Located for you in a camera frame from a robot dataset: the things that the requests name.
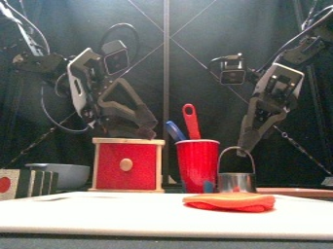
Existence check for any blue utensil handle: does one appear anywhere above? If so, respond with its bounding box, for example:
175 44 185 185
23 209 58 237
166 120 187 143

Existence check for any brown wooden tray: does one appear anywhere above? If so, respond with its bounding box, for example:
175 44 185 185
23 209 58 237
255 187 333 199

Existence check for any vertical metal frame pole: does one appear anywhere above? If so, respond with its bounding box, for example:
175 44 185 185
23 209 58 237
163 0 171 187

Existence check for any grey bowl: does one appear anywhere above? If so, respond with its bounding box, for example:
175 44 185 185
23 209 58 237
24 162 91 191

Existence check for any black looped cable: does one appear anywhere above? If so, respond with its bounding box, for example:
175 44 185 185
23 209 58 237
98 21 142 66
39 72 95 134

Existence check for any red drawer with wooden knob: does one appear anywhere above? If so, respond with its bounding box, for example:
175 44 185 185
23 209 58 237
95 143 159 191

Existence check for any wooden drawer cabinet frame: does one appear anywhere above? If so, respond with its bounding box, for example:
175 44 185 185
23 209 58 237
88 136 167 194

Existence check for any round metal cutter with handle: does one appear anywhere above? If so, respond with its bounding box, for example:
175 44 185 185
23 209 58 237
215 145 258 194

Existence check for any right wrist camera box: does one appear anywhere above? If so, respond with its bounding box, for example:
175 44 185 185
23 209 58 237
218 53 249 86

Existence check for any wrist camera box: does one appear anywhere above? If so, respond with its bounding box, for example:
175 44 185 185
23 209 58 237
218 53 249 86
100 39 131 76

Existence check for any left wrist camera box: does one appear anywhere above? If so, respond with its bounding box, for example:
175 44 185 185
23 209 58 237
100 39 131 76

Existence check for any red utensil handle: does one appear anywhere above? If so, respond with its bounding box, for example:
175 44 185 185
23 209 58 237
181 103 203 141

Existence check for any diagonal brace wire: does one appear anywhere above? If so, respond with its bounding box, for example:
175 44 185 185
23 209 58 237
127 0 333 178
0 0 218 170

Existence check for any red plastic cup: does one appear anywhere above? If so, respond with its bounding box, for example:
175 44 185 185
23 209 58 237
174 139 221 195

